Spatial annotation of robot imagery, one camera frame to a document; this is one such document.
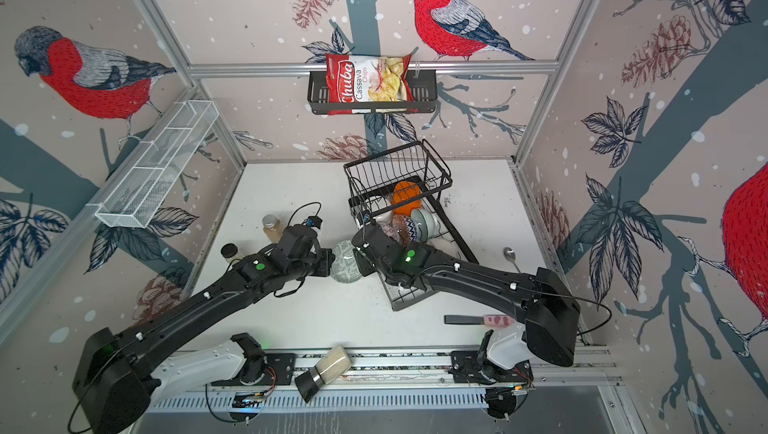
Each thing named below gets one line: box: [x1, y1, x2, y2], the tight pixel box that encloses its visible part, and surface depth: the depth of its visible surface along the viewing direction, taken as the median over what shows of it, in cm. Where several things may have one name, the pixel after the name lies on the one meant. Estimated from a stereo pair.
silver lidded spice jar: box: [262, 214, 284, 244], surface depth 93 cm
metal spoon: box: [503, 246, 521, 273], surface depth 95 cm
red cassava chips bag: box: [325, 54, 418, 115], surface depth 89 cm
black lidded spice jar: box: [220, 242, 244, 265], surface depth 87 cm
